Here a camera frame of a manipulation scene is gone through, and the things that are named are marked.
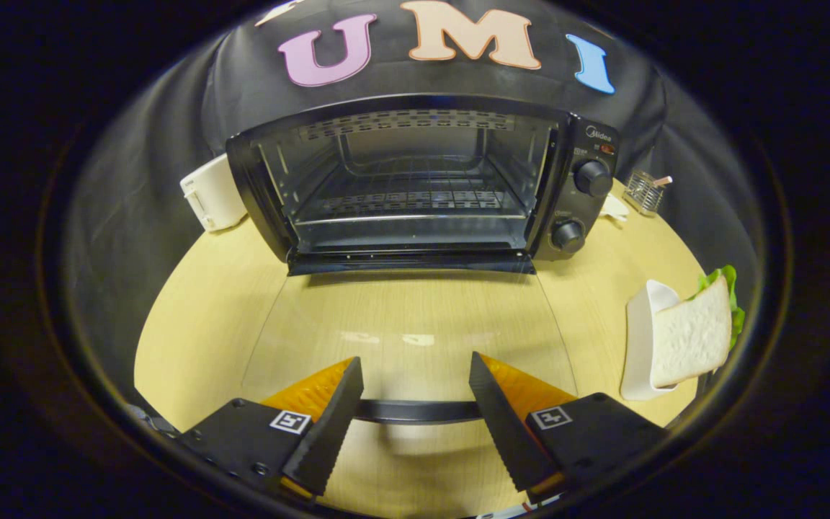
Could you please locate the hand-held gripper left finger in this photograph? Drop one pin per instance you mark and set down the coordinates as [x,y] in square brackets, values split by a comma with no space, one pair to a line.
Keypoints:
[325,440]

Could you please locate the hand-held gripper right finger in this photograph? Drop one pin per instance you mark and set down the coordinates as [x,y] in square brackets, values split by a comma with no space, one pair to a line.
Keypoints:
[505,432]

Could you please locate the white bread lettuce sandwich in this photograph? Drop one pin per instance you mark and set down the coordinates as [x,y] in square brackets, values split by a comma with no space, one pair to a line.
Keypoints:
[692,335]

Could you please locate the black toaster oven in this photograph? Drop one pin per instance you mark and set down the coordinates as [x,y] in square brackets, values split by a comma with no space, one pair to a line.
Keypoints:
[422,180]

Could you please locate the white ribbed dish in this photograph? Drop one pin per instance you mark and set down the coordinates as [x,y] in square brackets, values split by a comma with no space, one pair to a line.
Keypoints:
[638,346]

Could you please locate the white divided dish with beans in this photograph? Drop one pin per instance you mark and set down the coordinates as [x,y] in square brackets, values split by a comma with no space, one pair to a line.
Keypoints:
[613,209]

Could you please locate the white countertop appliance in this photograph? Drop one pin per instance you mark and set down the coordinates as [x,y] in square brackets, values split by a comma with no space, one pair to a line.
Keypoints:
[213,194]

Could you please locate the small wooden stick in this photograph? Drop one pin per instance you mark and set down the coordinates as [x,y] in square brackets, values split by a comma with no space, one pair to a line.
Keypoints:
[662,181]

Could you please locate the black backdrop cloth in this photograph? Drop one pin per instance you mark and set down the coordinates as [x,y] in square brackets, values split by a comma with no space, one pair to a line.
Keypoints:
[148,180]

